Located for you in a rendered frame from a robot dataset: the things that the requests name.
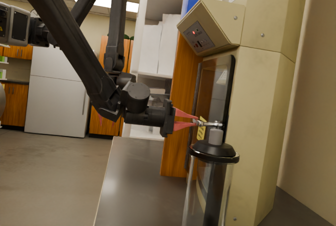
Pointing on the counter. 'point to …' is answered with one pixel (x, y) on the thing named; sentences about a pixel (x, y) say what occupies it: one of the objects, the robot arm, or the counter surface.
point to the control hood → (215, 23)
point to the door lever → (204, 123)
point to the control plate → (201, 35)
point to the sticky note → (201, 130)
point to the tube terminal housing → (261, 86)
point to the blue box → (190, 0)
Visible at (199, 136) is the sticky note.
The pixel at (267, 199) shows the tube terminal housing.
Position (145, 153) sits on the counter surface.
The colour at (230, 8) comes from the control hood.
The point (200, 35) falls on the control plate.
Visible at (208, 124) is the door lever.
